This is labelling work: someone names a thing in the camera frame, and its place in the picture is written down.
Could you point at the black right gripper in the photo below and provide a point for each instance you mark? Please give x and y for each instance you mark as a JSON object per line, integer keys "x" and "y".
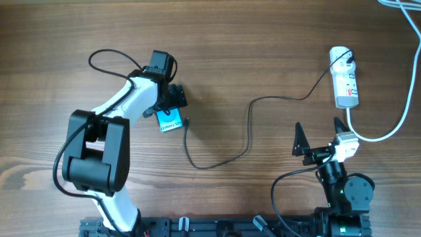
{"x": 302, "y": 128}

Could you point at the blue Galaxy smartphone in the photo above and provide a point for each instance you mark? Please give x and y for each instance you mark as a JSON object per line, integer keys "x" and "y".
{"x": 169, "y": 122}

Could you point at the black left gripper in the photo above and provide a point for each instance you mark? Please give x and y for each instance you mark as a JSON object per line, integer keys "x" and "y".
{"x": 177, "y": 100}

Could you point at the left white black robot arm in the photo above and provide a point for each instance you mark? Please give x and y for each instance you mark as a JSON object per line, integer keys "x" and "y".
{"x": 95, "y": 157}

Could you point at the black mounting rail base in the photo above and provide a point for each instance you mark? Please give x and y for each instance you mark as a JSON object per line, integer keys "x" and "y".
{"x": 309, "y": 225}

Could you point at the white power strip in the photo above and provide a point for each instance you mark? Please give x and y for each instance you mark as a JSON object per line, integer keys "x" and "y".
{"x": 345, "y": 90}

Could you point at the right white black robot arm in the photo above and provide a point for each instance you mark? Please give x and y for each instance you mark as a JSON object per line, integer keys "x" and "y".
{"x": 348, "y": 195}

